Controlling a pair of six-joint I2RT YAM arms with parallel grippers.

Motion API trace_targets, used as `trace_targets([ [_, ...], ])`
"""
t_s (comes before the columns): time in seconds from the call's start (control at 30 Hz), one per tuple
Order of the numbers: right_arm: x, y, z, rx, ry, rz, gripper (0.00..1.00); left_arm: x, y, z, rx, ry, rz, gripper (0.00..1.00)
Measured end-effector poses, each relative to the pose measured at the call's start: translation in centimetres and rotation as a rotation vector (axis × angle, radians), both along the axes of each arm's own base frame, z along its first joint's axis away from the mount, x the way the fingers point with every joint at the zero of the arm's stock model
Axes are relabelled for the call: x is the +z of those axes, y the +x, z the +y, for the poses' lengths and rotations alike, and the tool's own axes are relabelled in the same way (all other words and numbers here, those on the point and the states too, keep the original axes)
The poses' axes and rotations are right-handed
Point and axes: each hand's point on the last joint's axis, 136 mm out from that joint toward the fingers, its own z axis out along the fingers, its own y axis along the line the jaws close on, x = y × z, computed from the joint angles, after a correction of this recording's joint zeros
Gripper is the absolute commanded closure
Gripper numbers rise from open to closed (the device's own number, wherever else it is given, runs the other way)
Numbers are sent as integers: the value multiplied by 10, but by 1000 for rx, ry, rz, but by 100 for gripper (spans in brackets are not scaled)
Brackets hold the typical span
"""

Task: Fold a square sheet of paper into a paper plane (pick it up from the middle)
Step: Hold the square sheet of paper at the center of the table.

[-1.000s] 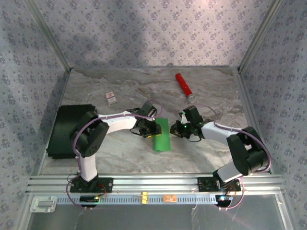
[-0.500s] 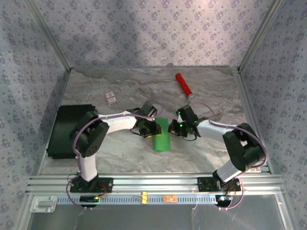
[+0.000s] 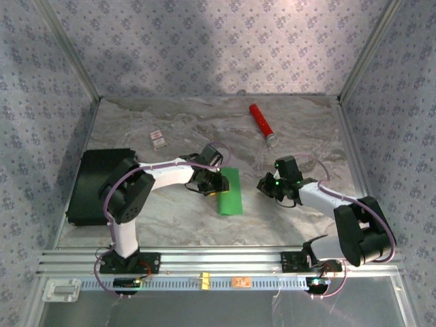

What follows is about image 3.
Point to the green cloth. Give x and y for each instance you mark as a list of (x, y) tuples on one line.
[(231, 204)]

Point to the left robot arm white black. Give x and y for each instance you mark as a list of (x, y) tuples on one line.
[(170, 175)]

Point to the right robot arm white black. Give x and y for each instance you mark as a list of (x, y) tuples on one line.
[(320, 199)]

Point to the small white red card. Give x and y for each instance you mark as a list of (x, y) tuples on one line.
[(158, 140)]

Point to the red tube with silver cap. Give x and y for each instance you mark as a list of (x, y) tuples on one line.
[(260, 119)]

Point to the yellow clip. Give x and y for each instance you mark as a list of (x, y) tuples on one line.
[(205, 281)]

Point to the orange label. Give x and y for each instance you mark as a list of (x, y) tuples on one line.
[(242, 282)]

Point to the black right controller board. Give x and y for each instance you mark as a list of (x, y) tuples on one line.
[(316, 283)]

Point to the black controller board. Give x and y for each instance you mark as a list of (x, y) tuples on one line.
[(124, 282), (316, 283)]

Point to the clear acrylic panel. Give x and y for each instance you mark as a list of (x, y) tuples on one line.
[(204, 310)]

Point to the black left controller board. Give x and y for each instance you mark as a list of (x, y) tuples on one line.
[(124, 282)]

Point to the black case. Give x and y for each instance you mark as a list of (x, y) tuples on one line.
[(85, 187)]

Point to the aluminium mounting rail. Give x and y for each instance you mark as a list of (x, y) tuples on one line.
[(221, 260)]

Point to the aluminium table side rail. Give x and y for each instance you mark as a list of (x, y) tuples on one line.
[(87, 136), (351, 136)]

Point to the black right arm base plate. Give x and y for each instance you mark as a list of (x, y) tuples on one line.
[(289, 262)]

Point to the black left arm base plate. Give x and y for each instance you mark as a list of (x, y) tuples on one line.
[(151, 264)]

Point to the aluminium frame post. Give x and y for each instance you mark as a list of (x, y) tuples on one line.
[(368, 51)]

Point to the white plastic bracket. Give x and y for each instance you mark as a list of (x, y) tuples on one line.
[(61, 290)]

